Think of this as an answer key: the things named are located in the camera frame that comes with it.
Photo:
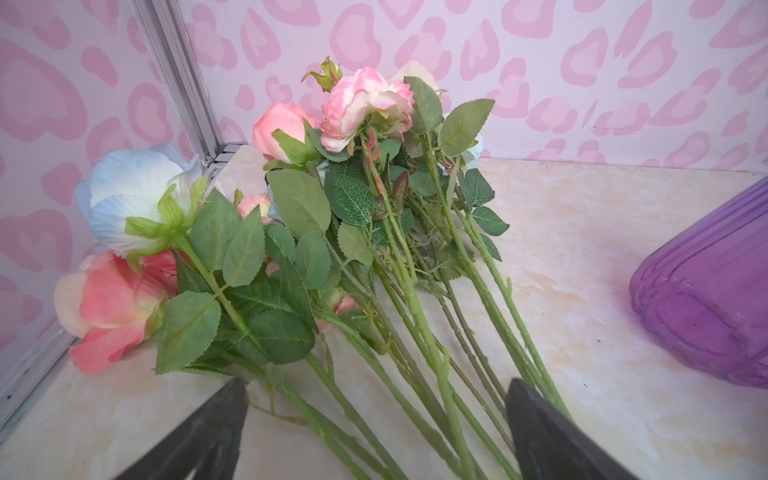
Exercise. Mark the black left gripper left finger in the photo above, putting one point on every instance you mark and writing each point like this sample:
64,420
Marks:
206,445

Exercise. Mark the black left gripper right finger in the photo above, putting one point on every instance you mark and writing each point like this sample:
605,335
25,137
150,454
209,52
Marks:
550,446

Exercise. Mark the blue purple glass vase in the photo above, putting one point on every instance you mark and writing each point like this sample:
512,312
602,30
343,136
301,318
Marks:
703,295

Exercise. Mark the white blue artificial rose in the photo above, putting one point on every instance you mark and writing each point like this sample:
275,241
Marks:
250,297

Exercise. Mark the pink rosebud stem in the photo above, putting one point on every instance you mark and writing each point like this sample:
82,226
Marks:
279,129

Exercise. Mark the pink white peony spray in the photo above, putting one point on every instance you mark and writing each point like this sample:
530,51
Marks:
480,387

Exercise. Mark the aluminium corner frame post left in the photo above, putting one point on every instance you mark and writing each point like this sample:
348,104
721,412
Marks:
163,27

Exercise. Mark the pink peach open rose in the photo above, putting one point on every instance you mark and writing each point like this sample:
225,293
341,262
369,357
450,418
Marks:
113,308

